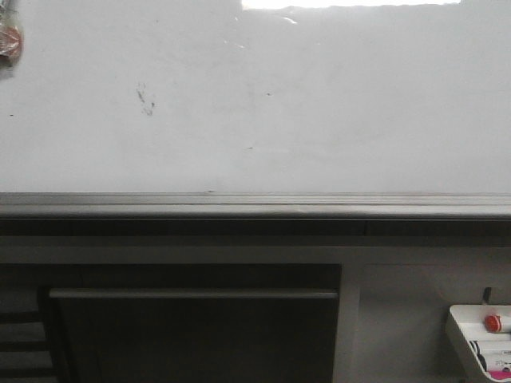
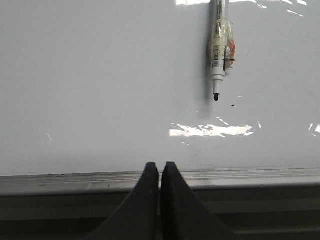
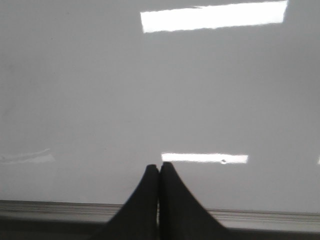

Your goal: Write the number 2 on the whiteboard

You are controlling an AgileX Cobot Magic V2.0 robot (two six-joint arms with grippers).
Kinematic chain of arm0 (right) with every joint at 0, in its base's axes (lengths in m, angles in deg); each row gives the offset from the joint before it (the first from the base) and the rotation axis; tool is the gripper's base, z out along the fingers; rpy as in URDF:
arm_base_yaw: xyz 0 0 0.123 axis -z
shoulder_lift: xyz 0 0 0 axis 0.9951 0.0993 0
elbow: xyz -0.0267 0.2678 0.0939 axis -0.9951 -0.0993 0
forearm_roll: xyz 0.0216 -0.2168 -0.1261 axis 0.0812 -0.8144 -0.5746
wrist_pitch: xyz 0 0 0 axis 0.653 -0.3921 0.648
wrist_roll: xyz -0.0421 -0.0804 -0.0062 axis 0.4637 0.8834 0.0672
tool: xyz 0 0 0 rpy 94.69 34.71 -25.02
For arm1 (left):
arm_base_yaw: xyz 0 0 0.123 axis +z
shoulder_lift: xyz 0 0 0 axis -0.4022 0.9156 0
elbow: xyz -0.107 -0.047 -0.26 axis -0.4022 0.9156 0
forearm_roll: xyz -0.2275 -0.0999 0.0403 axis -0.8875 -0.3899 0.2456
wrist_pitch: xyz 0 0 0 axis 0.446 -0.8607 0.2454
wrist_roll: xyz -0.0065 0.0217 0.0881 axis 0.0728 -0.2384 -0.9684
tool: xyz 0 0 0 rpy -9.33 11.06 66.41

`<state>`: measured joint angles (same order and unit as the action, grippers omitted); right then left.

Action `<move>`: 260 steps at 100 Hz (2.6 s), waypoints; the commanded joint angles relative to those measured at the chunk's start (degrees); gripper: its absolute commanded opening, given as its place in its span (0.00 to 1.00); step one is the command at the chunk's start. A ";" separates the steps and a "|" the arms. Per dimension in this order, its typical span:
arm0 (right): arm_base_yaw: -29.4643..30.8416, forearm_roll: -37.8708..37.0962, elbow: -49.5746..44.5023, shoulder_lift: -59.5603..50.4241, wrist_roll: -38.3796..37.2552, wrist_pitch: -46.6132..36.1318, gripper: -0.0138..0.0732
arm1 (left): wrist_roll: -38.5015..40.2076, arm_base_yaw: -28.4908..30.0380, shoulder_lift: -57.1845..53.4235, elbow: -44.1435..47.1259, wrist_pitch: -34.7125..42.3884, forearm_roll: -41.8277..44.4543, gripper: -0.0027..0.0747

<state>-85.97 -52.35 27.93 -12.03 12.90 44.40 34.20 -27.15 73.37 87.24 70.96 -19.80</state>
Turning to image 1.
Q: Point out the white whiteboard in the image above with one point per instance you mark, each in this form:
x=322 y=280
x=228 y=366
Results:
x=206 y=96

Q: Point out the dark cabinet panel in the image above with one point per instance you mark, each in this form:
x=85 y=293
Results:
x=199 y=323

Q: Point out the grey aluminium marker tray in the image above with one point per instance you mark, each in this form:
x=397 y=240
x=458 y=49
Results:
x=216 y=205

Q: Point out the white marker holder box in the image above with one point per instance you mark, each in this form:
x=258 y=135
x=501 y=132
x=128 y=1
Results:
x=465 y=323

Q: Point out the black capped marker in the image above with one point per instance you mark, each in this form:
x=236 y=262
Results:
x=493 y=355

